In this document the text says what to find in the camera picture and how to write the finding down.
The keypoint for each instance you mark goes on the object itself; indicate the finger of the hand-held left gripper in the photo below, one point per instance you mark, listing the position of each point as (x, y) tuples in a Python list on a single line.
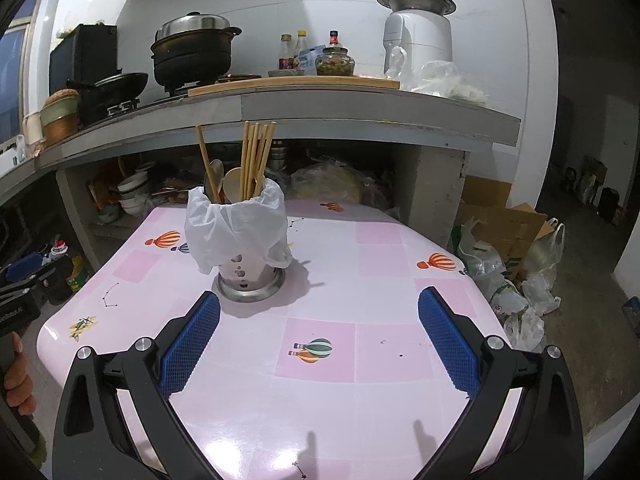
[(22, 264), (55, 285)]

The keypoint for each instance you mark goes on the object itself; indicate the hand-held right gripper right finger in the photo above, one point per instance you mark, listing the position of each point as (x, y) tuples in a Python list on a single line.
[(447, 345)]

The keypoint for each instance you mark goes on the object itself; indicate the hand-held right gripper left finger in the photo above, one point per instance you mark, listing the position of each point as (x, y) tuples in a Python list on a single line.
[(190, 345)]

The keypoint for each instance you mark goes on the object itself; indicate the steel utensil holder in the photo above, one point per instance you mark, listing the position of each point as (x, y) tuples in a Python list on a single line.
[(250, 280)]

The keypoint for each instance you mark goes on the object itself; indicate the cream plastic ladle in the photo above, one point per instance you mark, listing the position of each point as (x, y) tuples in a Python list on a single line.
[(233, 186)]

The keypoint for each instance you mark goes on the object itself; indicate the large steel spoon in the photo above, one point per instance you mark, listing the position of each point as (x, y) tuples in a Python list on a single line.
[(213, 177)]

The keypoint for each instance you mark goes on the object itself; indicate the bundle of chopsticks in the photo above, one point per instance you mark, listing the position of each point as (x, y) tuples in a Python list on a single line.
[(250, 160)]

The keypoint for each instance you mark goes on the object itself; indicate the person's left hand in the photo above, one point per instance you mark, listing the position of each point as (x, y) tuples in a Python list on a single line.
[(17, 375)]

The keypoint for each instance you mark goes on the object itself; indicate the cooking oil bottle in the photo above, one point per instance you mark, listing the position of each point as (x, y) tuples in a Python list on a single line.
[(77, 270)]

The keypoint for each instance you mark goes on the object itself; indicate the pile of plastic bags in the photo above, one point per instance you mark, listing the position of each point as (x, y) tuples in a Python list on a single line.
[(505, 290)]

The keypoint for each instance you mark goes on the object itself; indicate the stack of white bowls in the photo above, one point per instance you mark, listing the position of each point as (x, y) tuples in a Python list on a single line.
[(134, 195)]

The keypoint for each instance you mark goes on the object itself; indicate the white plastic bag liner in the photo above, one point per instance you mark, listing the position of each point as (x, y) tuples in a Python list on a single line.
[(235, 230)]

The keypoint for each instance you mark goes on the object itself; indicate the cardboard box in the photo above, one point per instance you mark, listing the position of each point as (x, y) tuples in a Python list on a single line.
[(505, 225)]

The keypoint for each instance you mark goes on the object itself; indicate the white jug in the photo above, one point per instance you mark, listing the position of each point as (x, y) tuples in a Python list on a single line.
[(31, 130)]

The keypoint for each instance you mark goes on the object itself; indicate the brown and green pot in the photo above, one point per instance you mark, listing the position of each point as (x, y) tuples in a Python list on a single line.
[(60, 120)]

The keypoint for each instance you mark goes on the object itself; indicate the window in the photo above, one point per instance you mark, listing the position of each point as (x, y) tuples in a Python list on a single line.
[(10, 80)]

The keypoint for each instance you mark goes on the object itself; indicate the black gas stove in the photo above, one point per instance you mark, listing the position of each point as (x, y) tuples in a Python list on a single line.
[(125, 107)]

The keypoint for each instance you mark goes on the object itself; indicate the yellow plastic bag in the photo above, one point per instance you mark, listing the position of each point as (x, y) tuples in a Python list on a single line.
[(330, 182)]

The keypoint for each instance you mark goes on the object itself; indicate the black frying pan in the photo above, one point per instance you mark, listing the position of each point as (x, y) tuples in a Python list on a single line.
[(120, 84)]

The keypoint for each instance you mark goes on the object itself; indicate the dark container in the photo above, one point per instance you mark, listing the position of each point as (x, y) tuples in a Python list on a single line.
[(608, 205)]

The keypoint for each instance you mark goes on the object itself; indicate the black box appliance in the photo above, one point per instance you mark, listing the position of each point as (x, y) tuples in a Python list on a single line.
[(82, 57)]

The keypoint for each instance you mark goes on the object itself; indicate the clear plastic bags on counter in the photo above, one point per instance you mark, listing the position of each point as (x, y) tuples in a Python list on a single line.
[(450, 82)]

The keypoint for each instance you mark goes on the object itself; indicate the black cooking pot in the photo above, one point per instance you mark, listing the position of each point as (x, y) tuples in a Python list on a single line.
[(192, 60)]

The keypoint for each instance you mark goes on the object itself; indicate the wooden cutting board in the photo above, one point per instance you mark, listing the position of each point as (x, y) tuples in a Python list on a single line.
[(300, 84)]

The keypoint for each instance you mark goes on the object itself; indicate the green ceramic bowl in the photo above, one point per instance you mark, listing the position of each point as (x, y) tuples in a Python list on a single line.
[(285, 73)]

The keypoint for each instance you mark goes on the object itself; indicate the steel pot lid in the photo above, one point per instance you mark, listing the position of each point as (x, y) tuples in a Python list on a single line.
[(192, 25)]

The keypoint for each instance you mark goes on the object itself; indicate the glass jar of pickles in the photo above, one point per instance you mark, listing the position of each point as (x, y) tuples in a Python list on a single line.
[(335, 64)]

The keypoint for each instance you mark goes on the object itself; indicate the white kitchen appliance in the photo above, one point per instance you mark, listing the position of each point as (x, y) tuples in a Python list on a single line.
[(425, 42)]

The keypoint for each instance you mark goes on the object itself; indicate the blue seasoning packet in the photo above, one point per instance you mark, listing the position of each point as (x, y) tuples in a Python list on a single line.
[(310, 57)]

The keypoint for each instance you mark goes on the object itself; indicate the yellow cap sauce bottle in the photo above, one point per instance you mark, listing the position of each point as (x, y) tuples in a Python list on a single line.
[(300, 42)]

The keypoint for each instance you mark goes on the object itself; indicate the red cap sauce bottle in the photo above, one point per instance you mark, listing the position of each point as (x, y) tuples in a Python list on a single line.
[(334, 39)]

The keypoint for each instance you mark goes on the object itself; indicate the steel basin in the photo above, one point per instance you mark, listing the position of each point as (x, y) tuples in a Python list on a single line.
[(415, 0)]

